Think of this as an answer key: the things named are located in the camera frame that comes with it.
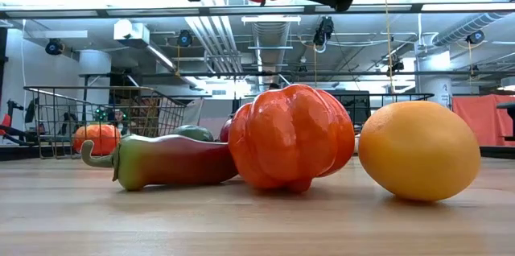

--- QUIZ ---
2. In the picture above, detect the orange bell pepper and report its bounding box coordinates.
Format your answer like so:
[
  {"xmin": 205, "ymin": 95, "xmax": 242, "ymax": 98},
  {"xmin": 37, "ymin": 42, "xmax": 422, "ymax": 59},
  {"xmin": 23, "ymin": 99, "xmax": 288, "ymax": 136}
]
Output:
[{"xmin": 227, "ymin": 83, "xmax": 356, "ymax": 193}]

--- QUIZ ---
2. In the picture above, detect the red green chili pepper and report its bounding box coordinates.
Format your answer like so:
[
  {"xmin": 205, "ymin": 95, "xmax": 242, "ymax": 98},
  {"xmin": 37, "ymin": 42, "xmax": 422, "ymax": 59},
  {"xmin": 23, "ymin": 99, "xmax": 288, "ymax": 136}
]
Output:
[{"xmin": 80, "ymin": 134, "xmax": 239, "ymax": 192}]

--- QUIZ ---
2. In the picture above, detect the small orange pumpkin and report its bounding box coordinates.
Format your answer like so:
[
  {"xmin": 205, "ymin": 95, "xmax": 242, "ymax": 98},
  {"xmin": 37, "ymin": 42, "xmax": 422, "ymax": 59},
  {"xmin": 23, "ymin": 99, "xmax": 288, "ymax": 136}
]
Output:
[{"xmin": 72, "ymin": 123, "xmax": 122, "ymax": 157}]

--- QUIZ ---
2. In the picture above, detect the white ceiling box unit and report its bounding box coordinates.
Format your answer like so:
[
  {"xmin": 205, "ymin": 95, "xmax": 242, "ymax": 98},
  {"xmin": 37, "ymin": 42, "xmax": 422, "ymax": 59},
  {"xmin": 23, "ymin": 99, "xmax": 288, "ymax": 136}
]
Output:
[{"xmin": 113, "ymin": 19, "xmax": 150, "ymax": 50}]

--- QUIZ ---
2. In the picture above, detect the black cabinet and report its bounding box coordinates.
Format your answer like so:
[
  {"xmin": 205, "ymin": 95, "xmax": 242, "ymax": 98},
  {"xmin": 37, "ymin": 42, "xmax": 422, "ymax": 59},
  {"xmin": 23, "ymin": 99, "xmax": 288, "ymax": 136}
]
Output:
[{"xmin": 329, "ymin": 89, "xmax": 371, "ymax": 126}]

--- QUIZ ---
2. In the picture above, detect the overhead beam with light strips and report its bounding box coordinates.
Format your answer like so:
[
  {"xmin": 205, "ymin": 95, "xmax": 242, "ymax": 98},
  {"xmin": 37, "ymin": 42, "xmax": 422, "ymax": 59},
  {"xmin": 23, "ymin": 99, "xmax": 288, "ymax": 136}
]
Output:
[{"xmin": 0, "ymin": 1, "xmax": 515, "ymax": 20}]

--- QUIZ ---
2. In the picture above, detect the yellow lemon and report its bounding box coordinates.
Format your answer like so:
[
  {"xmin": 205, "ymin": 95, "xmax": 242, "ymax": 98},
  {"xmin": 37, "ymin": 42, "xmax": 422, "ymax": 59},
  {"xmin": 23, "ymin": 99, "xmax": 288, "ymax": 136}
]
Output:
[{"xmin": 357, "ymin": 100, "xmax": 482, "ymax": 203}]

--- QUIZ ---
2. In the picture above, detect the orange red cloth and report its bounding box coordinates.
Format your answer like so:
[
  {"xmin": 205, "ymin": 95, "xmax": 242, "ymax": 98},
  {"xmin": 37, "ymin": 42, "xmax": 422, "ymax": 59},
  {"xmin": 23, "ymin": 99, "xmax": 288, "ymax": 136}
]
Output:
[{"xmin": 452, "ymin": 93, "xmax": 515, "ymax": 147}]

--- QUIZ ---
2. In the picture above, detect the black ceiling-hung camera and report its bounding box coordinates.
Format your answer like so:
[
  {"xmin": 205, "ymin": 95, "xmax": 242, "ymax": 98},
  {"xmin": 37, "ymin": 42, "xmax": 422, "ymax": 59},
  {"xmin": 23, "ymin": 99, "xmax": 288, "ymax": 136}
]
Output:
[
  {"xmin": 176, "ymin": 29, "xmax": 195, "ymax": 48},
  {"xmin": 43, "ymin": 37, "xmax": 64, "ymax": 56},
  {"xmin": 465, "ymin": 29, "xmax": 486, "ymax": 46},
  {"xmin": 312, "ymin": 15, "xmax": 336, "ymax": 54}
]

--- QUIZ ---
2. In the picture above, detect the grey ceiling air duct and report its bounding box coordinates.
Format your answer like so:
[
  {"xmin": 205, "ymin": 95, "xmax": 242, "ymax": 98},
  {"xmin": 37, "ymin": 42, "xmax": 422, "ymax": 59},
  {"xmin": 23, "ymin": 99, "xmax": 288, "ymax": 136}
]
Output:
[{"xmin": 251, "ymin": 21, "xmax": 291, "ymax": 88}]

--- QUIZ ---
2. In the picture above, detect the black wire basket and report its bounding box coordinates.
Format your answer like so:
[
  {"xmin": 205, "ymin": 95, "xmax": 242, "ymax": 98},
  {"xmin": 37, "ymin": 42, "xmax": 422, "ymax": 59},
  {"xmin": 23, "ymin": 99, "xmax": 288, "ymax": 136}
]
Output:
[
  {"xmin": 329, "ymin": 92, "xmax": 435, "ymax": 156},
  {"xmin": 23, "ymin": 85, "xmax": 188, "ymax": 159}
]

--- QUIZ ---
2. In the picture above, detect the silver ribbed air duct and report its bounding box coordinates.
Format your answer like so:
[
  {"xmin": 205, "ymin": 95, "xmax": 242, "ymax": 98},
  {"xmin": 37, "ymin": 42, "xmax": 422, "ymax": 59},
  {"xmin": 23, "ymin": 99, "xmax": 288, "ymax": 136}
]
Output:
[{"xmin": 432, "ymin": 10, "xmax": 512, "ymax": 47}]

